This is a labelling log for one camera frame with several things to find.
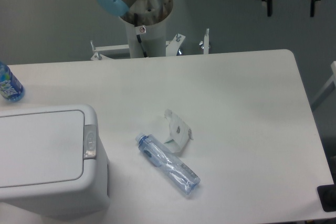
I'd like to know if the grey trash can push button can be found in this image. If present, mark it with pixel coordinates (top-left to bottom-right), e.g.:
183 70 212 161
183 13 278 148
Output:
83 125 97 159

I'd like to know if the white trash can body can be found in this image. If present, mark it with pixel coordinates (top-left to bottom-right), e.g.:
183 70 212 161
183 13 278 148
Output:
1 104 110 217

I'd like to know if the white trash can lid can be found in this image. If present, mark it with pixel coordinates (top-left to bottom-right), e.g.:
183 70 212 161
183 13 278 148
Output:
1 111 85 188

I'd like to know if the black clamp at table edge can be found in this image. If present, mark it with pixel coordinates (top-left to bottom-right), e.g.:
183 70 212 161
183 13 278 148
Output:
317 184 335 212

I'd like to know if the clear blue plastic bottle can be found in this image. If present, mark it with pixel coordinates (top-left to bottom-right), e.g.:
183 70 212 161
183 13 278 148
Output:
135 133 201 195

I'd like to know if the blue labelled water bottle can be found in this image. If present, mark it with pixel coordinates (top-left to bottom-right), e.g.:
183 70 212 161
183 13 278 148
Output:
1 62 25 102

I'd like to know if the white frame at right edge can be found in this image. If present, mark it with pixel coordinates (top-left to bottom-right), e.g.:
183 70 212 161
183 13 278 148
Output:
311 61 335 111

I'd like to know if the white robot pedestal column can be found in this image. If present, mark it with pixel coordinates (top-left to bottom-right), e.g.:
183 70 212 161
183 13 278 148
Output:
120 15 170 58

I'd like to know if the black cable on pedestal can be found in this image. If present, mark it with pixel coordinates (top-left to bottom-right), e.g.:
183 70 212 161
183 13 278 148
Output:
133 13 148 58

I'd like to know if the white pedestal base frame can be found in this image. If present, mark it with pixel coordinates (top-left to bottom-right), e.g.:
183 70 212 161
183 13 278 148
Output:
90 28 211 61

